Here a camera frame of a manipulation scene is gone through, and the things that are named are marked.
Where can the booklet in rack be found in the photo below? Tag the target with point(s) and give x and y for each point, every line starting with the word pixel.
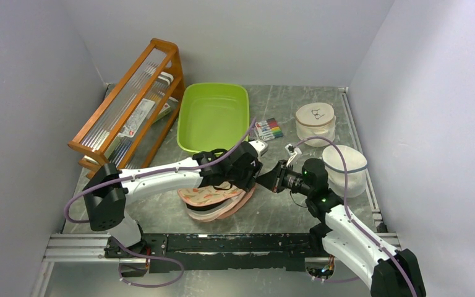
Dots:
pixel 142 113

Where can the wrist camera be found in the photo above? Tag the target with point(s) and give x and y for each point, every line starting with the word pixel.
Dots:
pixel 261 147
pixel 294 153

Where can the wooden rack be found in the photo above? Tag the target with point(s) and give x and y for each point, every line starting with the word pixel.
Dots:
pixel 156 75

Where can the white cylindrical mesh bag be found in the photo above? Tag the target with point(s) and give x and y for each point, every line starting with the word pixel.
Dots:
pixel 316 119

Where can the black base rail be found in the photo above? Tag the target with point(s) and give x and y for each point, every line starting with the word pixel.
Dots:
pixel 169 252

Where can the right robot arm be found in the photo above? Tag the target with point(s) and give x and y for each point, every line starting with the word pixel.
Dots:
pixel 384 269

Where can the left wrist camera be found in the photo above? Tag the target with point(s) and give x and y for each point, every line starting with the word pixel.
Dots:
pixel 261 147

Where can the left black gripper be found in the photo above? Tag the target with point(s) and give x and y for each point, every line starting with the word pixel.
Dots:
pixel 254 169

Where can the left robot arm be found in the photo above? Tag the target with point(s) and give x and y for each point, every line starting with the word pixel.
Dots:
pixel 110 189

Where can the green plastic tub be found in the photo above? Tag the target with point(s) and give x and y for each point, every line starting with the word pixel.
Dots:
pixel 212 116

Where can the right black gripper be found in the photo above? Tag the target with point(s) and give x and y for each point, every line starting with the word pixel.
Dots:
pixel 274 179

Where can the white round mesh bag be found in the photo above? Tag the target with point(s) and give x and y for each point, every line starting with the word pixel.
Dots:
pixel 353 181

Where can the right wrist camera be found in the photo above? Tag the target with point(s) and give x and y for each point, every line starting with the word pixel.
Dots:
pixel 294 153

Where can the marker pen pack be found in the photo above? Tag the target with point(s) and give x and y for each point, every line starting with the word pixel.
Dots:
pixel 268 129

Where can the floral mesh laundry bag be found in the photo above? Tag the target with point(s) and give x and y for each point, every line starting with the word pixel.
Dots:
pixel 207 204

